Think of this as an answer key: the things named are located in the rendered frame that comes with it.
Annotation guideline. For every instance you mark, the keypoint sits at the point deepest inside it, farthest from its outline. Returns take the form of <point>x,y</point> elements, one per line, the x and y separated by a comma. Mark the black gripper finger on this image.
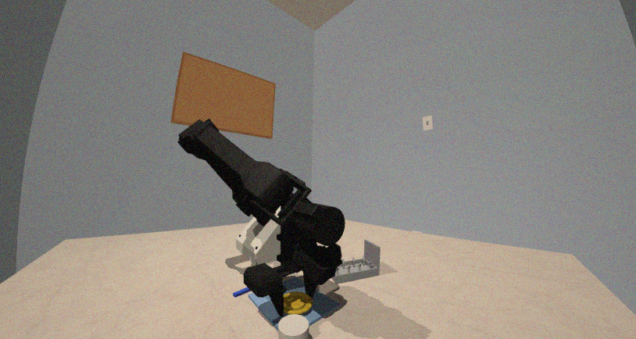
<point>310,287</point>
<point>278,300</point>

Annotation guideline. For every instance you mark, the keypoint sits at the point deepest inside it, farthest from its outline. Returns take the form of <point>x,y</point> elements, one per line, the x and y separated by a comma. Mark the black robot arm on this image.
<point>260,188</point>

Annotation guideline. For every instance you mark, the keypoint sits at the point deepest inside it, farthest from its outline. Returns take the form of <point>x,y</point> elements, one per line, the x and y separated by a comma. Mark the yellow round plate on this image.
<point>297,303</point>

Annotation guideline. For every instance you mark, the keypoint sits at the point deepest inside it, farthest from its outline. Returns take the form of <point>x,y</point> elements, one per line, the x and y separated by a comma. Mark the light blue flat square mat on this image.
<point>322,305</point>

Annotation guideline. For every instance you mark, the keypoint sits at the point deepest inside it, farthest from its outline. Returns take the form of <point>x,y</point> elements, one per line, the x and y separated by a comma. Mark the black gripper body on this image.
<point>263,280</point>

